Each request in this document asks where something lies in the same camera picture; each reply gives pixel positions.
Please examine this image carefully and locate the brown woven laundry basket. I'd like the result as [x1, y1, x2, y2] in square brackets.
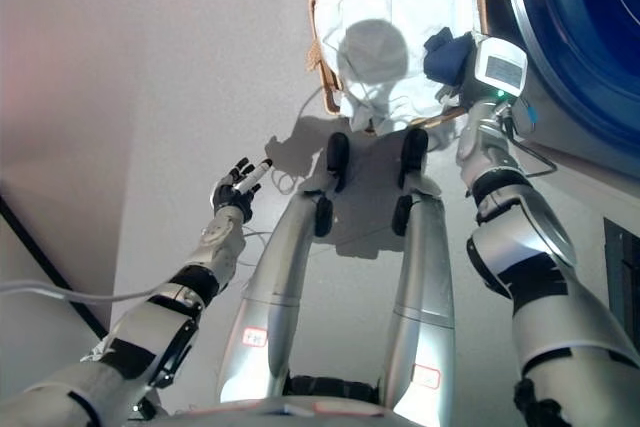
[302, 0, 490, 129]

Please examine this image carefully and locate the silver right robot leg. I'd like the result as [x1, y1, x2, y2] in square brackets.
[382, 185, 457, 416]

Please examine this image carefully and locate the silver robot torso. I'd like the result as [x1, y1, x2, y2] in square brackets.
[159, 395, 406, 427]

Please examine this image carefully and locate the dark blue cloth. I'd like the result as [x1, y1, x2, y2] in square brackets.
[422, 26, 477, 87]

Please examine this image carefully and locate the black right robot foot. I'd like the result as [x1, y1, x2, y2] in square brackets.
[397, 127, 430, 189]

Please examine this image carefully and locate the grey front-load washing machine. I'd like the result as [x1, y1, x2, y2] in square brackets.
[479, 0, 640, 179]

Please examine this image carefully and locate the silver robot leg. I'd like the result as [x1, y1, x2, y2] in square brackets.
[217, 186, 334, 404]
[382, 185, 457, 416]

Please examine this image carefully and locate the white cable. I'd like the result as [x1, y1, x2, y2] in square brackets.
[0, 279, 174, 304]

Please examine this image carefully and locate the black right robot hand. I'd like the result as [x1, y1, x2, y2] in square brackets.
[437, 37, 530, 109]

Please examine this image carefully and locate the black robot foot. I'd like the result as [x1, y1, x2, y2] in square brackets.
[324, 131, 351, 193]
[397, 127, 430, 189]

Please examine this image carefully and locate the silver left robot leg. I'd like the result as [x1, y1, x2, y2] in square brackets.
[217, 186, 334, 404]

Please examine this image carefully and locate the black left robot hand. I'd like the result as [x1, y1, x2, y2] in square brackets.
[211, 157, 274, 223]

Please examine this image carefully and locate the black left robot foot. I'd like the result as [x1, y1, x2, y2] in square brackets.
[324, 131, 351, 193]

